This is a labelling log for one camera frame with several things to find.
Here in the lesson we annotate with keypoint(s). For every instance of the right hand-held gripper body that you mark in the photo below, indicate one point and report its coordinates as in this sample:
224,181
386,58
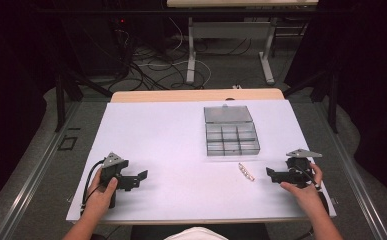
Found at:
299,166

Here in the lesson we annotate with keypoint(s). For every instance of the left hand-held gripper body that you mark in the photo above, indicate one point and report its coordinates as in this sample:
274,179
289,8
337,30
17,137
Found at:
113,165

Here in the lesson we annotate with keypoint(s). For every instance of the person's right hand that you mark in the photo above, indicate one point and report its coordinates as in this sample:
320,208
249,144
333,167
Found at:
306,195

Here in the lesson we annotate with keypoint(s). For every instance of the person's left hand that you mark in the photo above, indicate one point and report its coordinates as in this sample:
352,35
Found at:
100,196

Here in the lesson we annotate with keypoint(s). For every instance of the small white part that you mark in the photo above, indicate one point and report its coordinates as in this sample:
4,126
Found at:
246,172

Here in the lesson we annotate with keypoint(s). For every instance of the white table sheet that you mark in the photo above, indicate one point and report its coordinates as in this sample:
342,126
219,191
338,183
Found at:
181,150

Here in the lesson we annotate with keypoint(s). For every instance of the clear plastic compartment box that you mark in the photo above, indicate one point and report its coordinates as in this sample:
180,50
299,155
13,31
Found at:
231,133

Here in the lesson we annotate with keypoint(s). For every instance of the black metal stand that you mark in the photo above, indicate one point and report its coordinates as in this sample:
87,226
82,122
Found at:
332,100
61,100

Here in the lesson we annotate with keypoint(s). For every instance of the person's white clothing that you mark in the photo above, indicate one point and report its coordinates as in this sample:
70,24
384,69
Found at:
196,234

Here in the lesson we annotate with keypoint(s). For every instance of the white power strip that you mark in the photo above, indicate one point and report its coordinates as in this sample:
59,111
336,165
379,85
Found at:
237,86

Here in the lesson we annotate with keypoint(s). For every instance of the black equipment with red light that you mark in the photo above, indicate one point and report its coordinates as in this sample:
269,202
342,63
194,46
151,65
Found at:
119,46

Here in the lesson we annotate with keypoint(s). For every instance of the black floor socket frame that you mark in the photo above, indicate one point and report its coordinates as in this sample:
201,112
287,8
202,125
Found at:
67,143

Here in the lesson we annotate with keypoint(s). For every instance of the white metal frame desk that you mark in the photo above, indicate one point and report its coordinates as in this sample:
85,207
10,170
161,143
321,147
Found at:
229,30

